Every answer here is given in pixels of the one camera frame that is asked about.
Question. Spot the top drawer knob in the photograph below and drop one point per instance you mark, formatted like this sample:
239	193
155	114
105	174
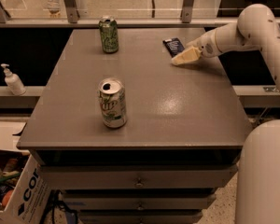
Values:
139	183

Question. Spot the grey drawer cabinet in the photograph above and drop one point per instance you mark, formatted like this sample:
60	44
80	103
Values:
183	136

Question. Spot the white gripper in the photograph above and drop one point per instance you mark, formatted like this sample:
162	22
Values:
205	45

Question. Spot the green soda can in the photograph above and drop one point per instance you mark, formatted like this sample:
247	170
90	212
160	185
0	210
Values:
109	34

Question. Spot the grey metal railing frame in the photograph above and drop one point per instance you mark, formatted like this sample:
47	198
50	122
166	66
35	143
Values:
128	13

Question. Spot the white cardboard box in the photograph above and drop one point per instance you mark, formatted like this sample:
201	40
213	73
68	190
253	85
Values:
21	174

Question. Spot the white pump bottle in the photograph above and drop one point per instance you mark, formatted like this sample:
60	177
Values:
13	81

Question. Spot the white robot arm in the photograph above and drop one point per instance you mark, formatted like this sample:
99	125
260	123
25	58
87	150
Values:
258	181

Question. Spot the drawer knob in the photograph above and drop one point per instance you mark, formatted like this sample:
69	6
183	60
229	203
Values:
140	207
139	183

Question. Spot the white 7up can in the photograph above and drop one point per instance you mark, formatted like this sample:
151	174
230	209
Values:
111	96

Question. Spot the middle drawer knob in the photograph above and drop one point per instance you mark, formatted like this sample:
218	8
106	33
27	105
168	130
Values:
140	207

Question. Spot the orange ball in box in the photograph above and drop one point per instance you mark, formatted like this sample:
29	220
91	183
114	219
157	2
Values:
6	198

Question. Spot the blue rxbar blueberry bar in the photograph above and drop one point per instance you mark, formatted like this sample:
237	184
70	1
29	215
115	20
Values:
173	45

